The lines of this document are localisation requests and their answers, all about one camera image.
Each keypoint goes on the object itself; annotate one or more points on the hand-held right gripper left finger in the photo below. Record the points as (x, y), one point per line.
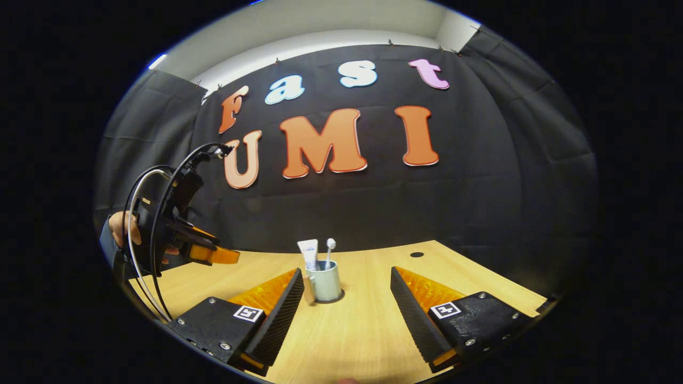
(277, 320)

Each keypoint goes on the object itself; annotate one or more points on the black backdrop cloth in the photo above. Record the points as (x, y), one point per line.
(373, 202)

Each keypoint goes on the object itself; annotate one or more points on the white toothpaste tube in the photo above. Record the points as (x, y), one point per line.
(309, 250)

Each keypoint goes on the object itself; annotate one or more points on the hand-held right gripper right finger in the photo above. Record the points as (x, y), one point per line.
(413, 320)

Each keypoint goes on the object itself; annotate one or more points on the dark round coaster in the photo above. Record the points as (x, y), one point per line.
(341, 296)

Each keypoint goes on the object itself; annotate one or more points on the light blue cup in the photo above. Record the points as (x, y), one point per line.
(326, 282)

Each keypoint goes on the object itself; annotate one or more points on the ceiling light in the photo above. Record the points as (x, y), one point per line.
(157, 61)

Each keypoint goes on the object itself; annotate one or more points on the wooden desktop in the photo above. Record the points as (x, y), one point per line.
(363, 330)

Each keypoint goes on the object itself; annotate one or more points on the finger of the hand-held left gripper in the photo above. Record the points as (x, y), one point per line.
(219, 256)
(205, 233)

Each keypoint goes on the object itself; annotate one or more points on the white toothbrush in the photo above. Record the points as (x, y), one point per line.
(330, 248)

